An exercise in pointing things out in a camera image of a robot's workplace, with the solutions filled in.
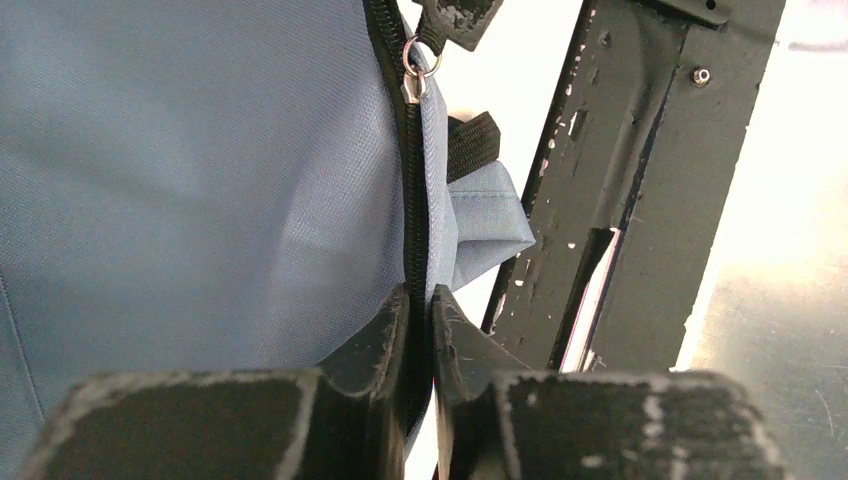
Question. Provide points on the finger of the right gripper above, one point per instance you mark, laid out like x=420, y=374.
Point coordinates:
x=461, y=22

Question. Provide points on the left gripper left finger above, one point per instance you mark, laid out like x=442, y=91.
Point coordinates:
x=343, y=419

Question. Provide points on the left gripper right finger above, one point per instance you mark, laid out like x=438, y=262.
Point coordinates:
x=499, y=419

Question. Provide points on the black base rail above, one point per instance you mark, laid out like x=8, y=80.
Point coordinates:
x=630, y=179

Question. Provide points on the blue-grey backpack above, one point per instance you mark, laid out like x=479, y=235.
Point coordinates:
x=224, y=185

